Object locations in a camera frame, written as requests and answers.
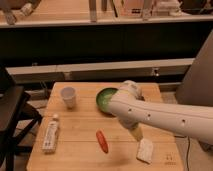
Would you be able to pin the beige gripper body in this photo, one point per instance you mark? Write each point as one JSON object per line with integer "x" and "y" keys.
{"x": 137, "y": 133}

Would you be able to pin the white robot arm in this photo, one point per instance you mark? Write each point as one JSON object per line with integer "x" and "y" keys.
{"x": 193, "y": 121}

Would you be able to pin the white folded cloth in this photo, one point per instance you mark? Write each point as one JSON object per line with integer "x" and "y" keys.
{"x": 145, "y": 151}

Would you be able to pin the green bowl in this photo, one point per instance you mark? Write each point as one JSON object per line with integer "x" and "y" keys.
{"x": 103, "y": 97}

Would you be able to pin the white tube bottle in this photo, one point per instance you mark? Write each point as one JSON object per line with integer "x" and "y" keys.
{"x": 51, "y": 135}

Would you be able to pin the black chair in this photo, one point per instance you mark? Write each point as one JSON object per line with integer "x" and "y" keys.
{"x": 17, "y": 118}

